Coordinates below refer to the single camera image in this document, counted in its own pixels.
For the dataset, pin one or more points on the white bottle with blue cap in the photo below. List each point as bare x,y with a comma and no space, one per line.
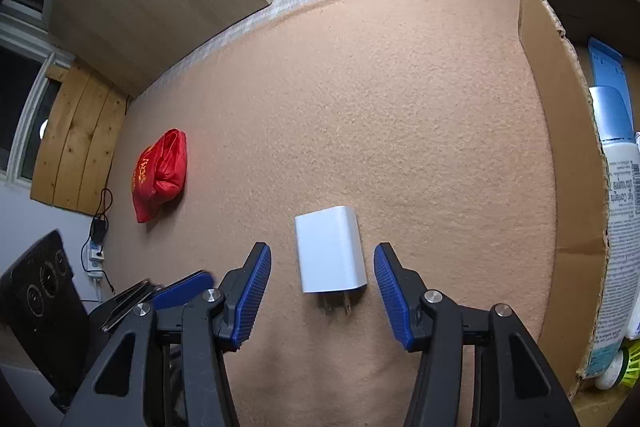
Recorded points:
620,207

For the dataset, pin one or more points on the cardboard box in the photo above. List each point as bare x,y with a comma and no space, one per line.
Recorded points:
560,157

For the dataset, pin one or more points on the black power adapter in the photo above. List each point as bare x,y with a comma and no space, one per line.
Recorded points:
98,231

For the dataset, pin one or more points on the white power strip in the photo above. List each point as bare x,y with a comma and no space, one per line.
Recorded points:
94,257

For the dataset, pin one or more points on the white charger plug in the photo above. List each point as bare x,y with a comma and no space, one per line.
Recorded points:
330,252

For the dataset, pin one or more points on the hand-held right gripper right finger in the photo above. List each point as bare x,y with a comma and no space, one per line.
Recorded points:
392,297

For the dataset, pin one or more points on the pine plank panel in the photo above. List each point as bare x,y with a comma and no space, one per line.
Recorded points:
75,147

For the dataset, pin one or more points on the red cloth bag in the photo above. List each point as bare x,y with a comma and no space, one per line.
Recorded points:
160,177

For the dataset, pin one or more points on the small wooden block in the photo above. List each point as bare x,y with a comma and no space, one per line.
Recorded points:
57,73

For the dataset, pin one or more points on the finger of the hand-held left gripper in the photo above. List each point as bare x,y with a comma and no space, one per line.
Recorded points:
182,289
127,304

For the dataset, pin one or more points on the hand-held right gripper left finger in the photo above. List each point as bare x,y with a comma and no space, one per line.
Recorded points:
252,292

